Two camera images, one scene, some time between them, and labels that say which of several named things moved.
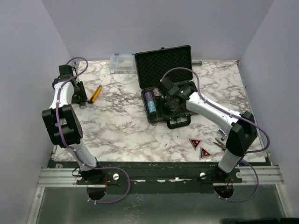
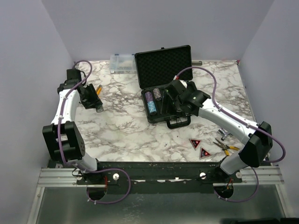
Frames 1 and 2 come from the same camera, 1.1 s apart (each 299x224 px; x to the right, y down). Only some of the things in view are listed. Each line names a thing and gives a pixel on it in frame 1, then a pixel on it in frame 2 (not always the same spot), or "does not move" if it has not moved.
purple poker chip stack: x=149 y=96 does not move
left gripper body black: x=79 y=94 -> x=89 y=97
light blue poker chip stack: x=151 y=105 does not move
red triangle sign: x=203 y=153 does not move
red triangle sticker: x=195 y=143 does not move
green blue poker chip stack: x=83 y=106 -> x=100 y=109
